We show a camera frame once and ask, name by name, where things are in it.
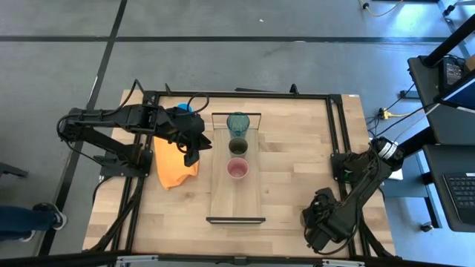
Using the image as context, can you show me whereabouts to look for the white paper sheet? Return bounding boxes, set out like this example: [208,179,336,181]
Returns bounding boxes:
[385,168,404,182]

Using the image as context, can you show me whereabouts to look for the orange cloth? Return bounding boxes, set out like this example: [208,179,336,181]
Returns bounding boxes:
[153,135,200,191]

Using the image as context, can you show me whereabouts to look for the black laptop keyboard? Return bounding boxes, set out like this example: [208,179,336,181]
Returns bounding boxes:
[443,172,475,225]

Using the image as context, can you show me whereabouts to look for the olive green cup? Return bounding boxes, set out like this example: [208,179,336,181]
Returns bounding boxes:
[228,136,249,158]

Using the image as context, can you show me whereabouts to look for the black power adapter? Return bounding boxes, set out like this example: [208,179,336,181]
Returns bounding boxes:
[439,57,465,93]

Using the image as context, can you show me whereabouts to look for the black cable bundle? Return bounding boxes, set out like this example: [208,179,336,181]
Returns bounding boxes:
[356,220,395,259]
[88,176,146,253]

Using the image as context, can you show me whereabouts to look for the pink cup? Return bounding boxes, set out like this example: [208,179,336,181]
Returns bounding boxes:
[226,156,250,180]

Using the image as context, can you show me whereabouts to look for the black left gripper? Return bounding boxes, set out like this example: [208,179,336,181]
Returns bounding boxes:
[159,108,213,168]

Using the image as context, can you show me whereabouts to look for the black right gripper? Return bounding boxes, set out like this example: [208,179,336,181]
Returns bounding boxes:
[302,187,353,255]

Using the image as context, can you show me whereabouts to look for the black tablet with blue screen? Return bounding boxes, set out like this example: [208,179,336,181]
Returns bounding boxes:
[433,70,475,114]

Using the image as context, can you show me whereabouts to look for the black chair leg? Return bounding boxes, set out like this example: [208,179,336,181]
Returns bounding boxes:
[0,162,29,179]

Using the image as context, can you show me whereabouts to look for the person's legs and shoes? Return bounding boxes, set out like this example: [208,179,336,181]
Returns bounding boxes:
[0,202,68,243]

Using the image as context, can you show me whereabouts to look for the yellow floor cable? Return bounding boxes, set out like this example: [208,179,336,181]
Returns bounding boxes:
[358,0,404,18]

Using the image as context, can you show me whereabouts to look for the black metal pole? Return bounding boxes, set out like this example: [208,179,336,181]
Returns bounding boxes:
[422,13,475,68]

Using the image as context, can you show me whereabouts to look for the teal transparent tumbler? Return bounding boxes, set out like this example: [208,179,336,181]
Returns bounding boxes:
[226,112,251,139]

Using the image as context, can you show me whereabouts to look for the silver metal bracket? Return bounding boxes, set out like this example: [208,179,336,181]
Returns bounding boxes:
[114,254,367,267]

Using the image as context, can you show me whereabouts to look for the black aluminium table frame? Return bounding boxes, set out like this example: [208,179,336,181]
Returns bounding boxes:
[83,88,396,267]

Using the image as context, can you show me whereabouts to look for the black desk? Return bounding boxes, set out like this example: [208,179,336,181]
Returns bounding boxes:
[422,143,475,233]
[407,54,475,146]

